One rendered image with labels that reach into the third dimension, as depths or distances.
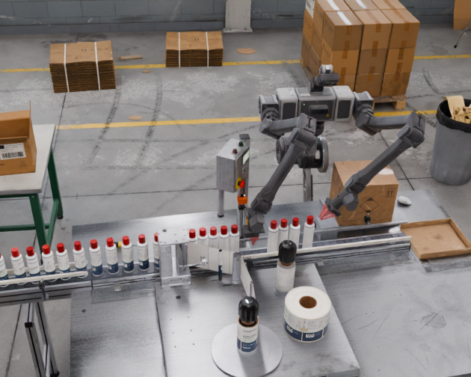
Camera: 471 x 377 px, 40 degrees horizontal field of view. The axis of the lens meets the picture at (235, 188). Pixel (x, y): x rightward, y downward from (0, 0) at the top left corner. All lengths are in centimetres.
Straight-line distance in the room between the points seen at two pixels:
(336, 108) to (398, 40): 303
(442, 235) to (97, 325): 189
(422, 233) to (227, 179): 122
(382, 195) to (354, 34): 292
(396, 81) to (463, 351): 391
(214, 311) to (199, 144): 304
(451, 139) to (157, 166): 243
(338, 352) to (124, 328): 96
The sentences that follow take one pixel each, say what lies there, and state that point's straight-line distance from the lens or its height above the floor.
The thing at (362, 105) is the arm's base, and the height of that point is 149.
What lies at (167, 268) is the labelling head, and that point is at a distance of 305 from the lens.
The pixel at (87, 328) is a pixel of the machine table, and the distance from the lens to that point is 306.
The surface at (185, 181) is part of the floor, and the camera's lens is 537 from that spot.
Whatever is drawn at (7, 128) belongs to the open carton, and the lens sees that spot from 437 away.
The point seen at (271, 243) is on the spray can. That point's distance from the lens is 324.
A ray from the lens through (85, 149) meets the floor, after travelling 589.
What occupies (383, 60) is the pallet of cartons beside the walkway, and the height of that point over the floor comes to 53.
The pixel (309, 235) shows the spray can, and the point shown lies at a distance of 327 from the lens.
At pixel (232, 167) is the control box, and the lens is 294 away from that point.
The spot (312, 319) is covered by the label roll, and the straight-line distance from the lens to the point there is 280.
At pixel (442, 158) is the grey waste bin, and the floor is 23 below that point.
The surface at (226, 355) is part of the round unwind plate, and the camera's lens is 282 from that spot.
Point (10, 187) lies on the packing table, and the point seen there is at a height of 78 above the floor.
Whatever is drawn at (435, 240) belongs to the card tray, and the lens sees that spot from 365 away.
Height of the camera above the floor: 304
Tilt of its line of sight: 35 degrees down
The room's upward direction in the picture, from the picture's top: 1 degrees clockwise
